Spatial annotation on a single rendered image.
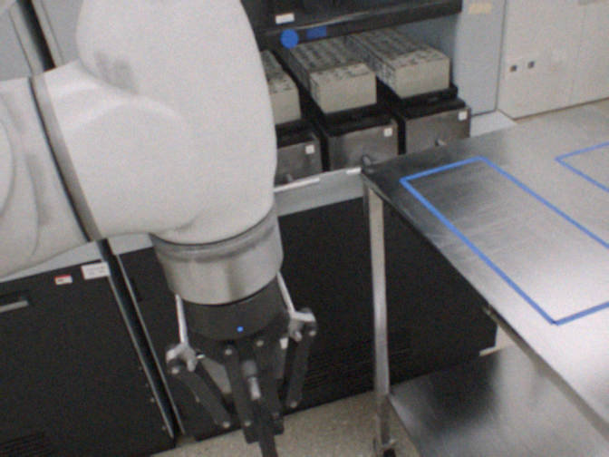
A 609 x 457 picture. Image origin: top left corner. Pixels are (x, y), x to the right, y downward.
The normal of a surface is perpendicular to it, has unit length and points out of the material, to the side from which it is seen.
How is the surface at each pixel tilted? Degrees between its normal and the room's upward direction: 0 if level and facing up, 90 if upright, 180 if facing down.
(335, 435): 0
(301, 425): 0
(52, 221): 101
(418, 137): 90
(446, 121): 90
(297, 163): 90
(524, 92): 90
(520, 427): 0
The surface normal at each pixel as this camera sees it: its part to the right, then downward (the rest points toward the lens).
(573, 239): -0.11, -0.81
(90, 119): 0.01, -0.03
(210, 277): -0.02, 0.58
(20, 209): 0.95, 0.22
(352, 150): 0.26, 0.53
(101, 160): 0.25, 0.28
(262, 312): 0.72, 0.33
